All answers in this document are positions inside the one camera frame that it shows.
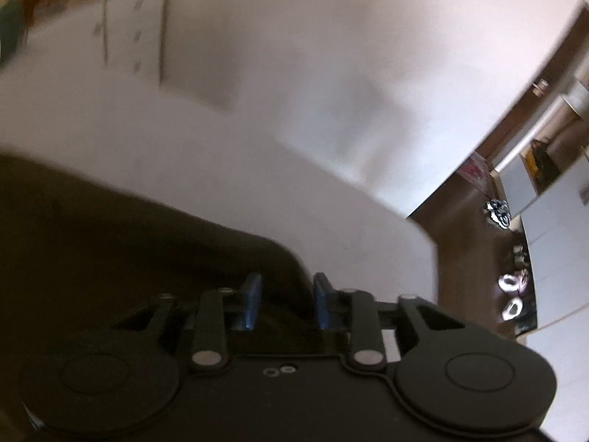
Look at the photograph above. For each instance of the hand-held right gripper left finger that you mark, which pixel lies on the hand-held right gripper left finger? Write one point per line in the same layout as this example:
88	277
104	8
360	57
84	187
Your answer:
252	301

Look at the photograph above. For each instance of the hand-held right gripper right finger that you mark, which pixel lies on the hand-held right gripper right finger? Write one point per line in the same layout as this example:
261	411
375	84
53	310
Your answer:
322	301

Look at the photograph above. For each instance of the olive brown pants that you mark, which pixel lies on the olive brown pants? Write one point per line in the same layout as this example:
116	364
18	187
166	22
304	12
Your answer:
92	248

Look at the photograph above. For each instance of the white slipper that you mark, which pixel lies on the white slipper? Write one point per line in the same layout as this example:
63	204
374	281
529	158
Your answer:
511	309
507	282

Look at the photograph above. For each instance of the black and white sneaker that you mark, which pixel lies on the black and white sneaker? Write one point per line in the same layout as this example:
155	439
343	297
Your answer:
496	206
502	219

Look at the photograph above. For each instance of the red patterned doormat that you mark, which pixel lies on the red patterned doormat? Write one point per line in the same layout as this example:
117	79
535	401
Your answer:
474	170

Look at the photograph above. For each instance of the pink shoe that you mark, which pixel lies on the pink shoe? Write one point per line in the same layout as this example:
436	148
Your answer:
523	281

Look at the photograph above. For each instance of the dark shoe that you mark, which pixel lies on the dark shoe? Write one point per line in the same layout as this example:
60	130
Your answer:
524	327

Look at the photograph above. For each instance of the grey shoe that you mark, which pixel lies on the grey shoe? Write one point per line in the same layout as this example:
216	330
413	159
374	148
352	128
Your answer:
520	251

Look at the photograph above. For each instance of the white shoe cabinet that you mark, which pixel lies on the white shoe cabinet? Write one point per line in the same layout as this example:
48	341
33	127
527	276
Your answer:
552	221

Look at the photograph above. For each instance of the white wardrobe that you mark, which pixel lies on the white wardrobe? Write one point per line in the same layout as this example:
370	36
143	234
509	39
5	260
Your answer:
566	377

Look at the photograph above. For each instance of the white drawer cabinet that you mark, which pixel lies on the white drawer cabinet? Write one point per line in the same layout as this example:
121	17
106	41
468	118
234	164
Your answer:
135	27

